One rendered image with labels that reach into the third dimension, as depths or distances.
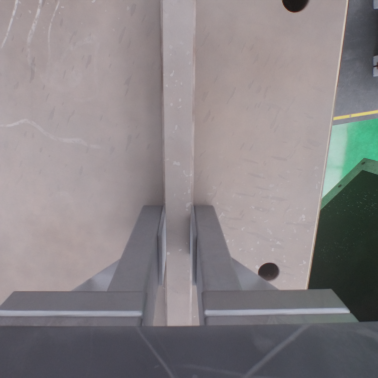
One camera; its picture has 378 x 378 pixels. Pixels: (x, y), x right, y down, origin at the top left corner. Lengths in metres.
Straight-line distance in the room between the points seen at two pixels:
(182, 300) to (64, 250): 0.08
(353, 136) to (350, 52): 0.56
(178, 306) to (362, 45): 1.35
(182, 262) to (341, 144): 1.66
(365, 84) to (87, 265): 1.36
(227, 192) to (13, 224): 0.13
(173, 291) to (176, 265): 0.02
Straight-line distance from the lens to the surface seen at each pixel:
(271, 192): 0.16
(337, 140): 1.76
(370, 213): 0.85
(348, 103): 1.39
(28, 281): 0.20
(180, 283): 0.16
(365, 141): 1.85
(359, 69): 1.42
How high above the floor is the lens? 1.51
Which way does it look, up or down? 74 degrees down
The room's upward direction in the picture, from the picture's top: 175 degrees clockwise
